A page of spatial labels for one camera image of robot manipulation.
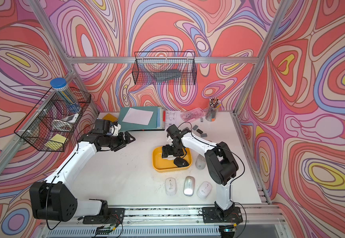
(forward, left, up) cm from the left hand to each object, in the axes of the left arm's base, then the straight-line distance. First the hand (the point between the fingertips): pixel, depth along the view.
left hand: (131, 141), depth 82 cm
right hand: (-4, -22, -13) cm, 26 cm away
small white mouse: (-20, -22, -16) cm, 33 cm away
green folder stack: (+28, -11, -15) cm, 34 cm away
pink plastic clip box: (+38, -39, -17) cm, 57 cm away
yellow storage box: (-7, -17, -16) cm, 24 cm away
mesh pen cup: (+32, -52, -7) cm, 61 cm away
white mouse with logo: (-21, -40, -16) cm, 48 cm away
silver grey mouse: (-19, -33, -17) cm, 41 cm away
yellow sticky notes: (-11, +28, +14) cm, 33 cm away
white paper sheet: (+35, +5, -16) cm, 38 cm away
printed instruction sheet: (+34, -23, -16) cm, 44 cm away
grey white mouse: (-5, -40, -15) cm, 43 cm away
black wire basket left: (-4, +39, +17) cm, 43 cm away
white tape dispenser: (0, +29, +15) cm, 32 cm away
